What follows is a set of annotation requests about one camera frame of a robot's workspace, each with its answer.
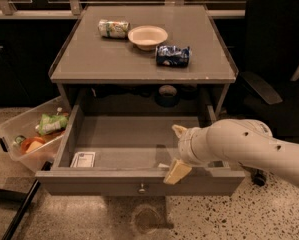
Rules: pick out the black pole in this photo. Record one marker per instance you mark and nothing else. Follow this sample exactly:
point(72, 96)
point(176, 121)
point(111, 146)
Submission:
point(21, 211)

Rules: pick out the clear plastic storage bin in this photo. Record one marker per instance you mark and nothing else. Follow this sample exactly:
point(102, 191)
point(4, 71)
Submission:
point(15, 130)

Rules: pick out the orange round object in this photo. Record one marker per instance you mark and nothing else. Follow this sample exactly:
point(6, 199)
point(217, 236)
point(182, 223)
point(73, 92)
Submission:
point(30, 144)

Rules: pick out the grey top drawer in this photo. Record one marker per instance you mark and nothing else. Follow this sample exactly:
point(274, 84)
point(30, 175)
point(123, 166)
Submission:
point(129, 147)

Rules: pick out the white paper packet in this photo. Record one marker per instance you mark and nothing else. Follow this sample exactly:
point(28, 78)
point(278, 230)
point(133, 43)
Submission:
point(83, 160)

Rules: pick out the grey drawer cabinet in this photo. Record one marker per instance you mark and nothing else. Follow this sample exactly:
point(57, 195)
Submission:
point(88, 58)

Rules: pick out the black office chair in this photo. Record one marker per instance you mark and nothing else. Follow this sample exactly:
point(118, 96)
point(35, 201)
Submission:
point(268, 83)

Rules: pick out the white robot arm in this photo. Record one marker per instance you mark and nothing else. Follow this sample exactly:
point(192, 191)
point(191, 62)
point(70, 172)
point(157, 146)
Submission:
point(248, 142)

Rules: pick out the small white paper scrap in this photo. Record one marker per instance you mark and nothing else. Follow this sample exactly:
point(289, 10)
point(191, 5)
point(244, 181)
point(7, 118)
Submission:
point(160, 165)

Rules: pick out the beige paper bowl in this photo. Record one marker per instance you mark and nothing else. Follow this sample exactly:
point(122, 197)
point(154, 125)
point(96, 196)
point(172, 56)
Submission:
point(147, 38)

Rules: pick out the green crushed soda can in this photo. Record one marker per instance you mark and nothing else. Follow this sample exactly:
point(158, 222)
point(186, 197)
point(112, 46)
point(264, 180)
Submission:
point(113, 29)

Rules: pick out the blue crushed soda can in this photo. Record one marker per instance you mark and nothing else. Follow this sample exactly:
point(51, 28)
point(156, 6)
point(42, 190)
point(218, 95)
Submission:
point(172, 56)

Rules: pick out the round floor cover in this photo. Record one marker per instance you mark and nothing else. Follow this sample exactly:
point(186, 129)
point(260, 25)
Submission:
point(145, 219)

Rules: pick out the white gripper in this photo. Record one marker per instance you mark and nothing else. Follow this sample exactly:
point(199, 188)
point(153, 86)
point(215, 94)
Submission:
point(185, 147)

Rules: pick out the green snack bag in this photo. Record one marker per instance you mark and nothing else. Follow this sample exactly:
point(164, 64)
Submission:
point(52, 123)

